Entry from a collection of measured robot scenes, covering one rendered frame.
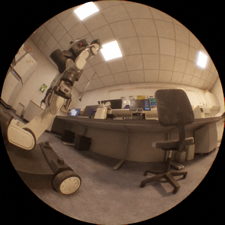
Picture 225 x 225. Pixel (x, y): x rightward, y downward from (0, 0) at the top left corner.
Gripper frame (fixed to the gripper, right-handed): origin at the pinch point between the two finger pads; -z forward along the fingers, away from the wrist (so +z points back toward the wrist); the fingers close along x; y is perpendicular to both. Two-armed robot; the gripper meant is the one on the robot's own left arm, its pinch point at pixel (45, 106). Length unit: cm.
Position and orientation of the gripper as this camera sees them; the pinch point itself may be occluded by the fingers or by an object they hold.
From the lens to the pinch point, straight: 79.5
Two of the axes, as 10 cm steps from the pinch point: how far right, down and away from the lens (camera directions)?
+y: -9.3, -0.1, 3.7
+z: 1.0, -9.7, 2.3
